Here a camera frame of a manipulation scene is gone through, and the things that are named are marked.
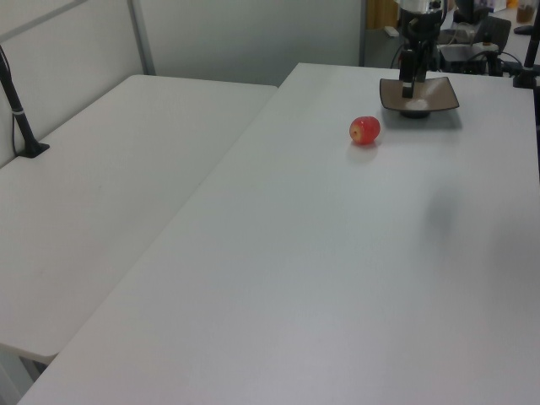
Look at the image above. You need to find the slim grey partition post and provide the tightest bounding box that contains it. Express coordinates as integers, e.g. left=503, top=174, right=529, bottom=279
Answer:
left=358, top=0, right=369, bottom=68

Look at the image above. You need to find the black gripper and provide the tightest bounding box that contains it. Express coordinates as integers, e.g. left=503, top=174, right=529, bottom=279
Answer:
left=398, top=8, right=443, bottom=100

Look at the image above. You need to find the black clamp camera stand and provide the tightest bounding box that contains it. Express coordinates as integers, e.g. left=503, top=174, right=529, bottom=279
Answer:
left=511, top=24, right=540, bottom=89

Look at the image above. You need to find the red apple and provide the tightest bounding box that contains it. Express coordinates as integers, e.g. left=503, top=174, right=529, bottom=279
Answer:
left=348, top=116, right=382, bottom=147

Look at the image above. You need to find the brown square ceramic plate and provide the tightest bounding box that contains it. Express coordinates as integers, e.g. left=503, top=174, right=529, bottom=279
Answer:
left=378, top=76, right=461, bottom=120

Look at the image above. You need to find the black camera stand with base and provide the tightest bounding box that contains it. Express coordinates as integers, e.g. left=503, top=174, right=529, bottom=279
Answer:
left=0, top=44, right=51, bottom=159

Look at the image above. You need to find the grey table leg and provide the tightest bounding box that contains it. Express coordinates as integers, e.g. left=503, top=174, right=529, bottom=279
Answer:
left=0, top=352, right=27, bottom=405

